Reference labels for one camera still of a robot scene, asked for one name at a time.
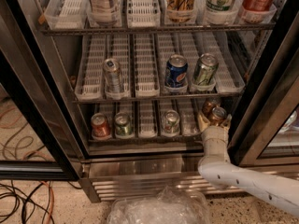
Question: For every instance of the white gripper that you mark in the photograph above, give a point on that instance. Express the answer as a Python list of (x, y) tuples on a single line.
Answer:
[(215, 135)]

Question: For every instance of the orange can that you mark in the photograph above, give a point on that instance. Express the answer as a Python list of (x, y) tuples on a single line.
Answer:
[(209, 104), (217, 116)]

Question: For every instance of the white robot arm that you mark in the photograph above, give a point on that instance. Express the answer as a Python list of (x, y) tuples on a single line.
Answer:
[(216, 168)]

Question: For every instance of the orange can behind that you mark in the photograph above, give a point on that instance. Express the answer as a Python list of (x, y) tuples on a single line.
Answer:
[(209, 104)]

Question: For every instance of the white green can bottom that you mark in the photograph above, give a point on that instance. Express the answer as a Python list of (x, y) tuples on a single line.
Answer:
[(170, 121)]

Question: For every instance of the glass fridge door right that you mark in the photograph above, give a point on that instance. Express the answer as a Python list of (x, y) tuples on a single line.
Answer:
[(261, 133)]

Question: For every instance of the glass fridge door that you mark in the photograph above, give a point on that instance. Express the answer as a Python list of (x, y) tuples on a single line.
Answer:
[(261, 133), (33, 75)]

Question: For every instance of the green can middle shelf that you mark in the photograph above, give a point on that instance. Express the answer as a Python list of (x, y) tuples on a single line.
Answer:
[(205, 69)]

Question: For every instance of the blue pepsi can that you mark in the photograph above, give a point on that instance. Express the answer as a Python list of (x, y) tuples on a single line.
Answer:
[(175, 71)]

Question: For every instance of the green soda can bottom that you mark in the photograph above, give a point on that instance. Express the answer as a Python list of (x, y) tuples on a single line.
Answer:
[(123, 125)]

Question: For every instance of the silver can middle shelf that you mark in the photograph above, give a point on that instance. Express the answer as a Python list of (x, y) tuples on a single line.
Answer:
[(113, 75)]

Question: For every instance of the red soda can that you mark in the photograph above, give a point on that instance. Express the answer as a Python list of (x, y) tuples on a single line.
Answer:
[(100, 125)]

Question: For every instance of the steel fridge base grille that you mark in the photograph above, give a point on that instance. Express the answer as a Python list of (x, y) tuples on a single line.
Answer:
[(109, 179)]

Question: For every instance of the gold can top shelf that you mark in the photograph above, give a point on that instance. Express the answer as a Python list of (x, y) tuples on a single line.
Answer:
[(180, 10)]

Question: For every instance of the beige bottle top shelf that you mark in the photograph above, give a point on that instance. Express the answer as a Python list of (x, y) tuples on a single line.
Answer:
[(104, 11)]

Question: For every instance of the glass fridge door left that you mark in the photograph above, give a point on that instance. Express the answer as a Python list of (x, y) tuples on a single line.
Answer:
[(33, 75)]

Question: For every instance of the white tray bottom right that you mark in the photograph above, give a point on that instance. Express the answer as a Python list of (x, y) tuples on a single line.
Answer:
[(189, 125)]

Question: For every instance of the white tray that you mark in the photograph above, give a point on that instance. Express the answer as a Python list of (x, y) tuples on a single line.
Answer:
[(189, 125), (146, 73), (147, 127), (66, 14), (89, 81), (143, 13), (228, 79)]

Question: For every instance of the white tray middle right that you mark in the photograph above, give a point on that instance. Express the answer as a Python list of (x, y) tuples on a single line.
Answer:
[(228, 79)]

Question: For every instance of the white tray bottom centre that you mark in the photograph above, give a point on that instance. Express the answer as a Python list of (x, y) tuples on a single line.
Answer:
[(147, 127)]

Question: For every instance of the white tray middle centre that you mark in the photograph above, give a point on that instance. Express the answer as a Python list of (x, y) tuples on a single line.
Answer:
[(146, 73)]

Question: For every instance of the clear plastic bag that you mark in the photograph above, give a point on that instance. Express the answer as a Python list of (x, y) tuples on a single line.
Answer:
[(169, 206)]

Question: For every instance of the white tray middle left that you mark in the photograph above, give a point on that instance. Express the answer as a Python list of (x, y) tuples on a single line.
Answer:
[(89, 81)]

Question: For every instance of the white tray top centre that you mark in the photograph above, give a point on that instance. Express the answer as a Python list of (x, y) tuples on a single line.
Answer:
[(143, 13)]

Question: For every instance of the white tray top left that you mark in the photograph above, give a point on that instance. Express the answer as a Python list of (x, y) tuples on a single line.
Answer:
[(66, 14)]

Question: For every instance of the bottom wire shelf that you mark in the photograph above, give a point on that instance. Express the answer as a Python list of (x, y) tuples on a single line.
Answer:
[(137, 140)]

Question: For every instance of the wire shelf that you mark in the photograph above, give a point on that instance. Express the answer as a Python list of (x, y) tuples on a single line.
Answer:
[(137, 140), (161, 97), (159, 30)]

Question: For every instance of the top wire shelf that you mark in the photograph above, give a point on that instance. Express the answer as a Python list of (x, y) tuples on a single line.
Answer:
[(159, 30)]

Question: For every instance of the middle wire shelf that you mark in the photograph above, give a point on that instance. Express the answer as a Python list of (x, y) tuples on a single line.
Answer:
[(161, 97)]

